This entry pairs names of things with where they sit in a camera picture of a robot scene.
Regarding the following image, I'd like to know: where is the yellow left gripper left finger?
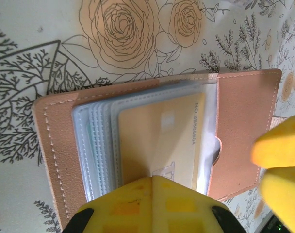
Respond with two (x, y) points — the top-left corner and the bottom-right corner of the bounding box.
(77, 176), (154, 233)

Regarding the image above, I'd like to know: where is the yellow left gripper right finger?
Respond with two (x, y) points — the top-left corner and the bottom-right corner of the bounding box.
(152, 175), (233, 233)

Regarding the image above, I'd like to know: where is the gold credit card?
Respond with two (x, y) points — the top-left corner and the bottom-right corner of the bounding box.
(117, 91), (206, 192)

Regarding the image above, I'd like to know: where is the floral patterned tablecloth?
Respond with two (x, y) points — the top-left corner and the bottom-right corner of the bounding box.
(0, 0), (295, 233)

